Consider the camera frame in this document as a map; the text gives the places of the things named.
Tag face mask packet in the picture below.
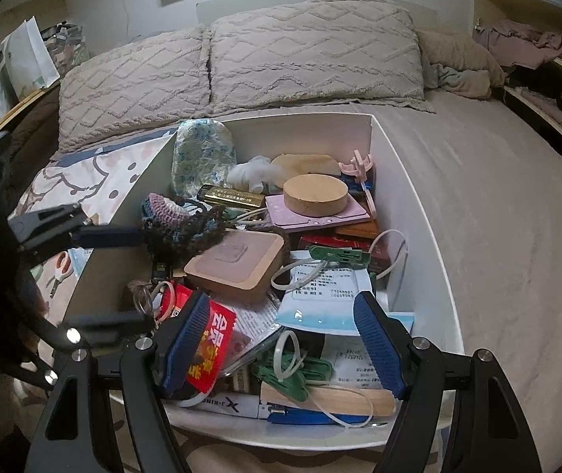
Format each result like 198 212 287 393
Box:
276 256 378 334
69 249 97 277
320 313 416 390

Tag blue floral tissue pack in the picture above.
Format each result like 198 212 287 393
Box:
170 119 237 203

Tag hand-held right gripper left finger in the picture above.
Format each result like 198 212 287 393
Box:
30 292 213 473

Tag alcove shelf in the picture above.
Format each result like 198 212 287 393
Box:
472 0 562 161

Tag clear storage bin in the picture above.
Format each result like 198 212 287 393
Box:
39 22 90 80

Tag beige textured pillow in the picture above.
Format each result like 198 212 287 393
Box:
209 0 438 115
57 27 213 153

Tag wooden shelf unit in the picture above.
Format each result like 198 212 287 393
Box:
0 83 61 140

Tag blue stapler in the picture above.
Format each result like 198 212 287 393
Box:
267 406 390 427

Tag green plastic tag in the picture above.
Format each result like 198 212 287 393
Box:
305 245 371 267

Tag white cloth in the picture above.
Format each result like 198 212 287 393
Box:
226 155 275 194

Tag white tote bag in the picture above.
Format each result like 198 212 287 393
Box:
0 17 61 102

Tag red box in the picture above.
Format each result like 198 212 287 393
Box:
298 234 393 277

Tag beige bed mattress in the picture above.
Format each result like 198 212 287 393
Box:
360 86 562 473

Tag dark crochet pouch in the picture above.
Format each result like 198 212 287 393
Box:
140 192 228 267

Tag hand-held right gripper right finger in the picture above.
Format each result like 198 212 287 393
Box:
354 291 542 473

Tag clear packet with paper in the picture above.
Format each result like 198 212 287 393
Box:
232 300 282 356

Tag round wooden box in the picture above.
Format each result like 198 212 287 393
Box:
283 173 350 217

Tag red snack packet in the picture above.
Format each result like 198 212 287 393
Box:
172 300 237 395

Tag carved wooden block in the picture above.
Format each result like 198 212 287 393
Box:
261 384 396 417

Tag green plastic clips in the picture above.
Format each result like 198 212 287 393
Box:
251 352 334 400

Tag gold black harmonica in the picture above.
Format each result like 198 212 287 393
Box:
197 184 265 208

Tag tan half round lid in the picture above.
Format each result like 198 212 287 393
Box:
271 153 341 179

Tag orange white handled scissors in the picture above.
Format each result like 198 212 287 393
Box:
42 251 73 299

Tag white shoe box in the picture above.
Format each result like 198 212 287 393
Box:
61 112 465 450

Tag dark clothes pile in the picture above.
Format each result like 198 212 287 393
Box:
505 56 562 115

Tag black white small box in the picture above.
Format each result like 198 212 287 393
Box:
212 394 262 417

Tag pink notebook cover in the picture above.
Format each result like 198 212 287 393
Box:
265 192 371 233

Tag pink clothes pile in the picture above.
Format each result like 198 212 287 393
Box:
475 20 562 69

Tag pink hair clip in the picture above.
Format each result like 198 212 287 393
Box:
338 153 375 179

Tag square wooden pink-top box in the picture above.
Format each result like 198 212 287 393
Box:
184 229 286 304

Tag white cable ties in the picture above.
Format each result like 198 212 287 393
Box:
271 229 408 302

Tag brown small box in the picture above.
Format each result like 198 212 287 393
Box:
335 219 380 240

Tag brown comforter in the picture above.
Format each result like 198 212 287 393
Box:
7 86 63 208

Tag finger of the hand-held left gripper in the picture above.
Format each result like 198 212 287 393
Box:
15 308 156 391
7 202 147 260

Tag beige fluffy cushion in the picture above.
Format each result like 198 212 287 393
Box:
416 24 506 100

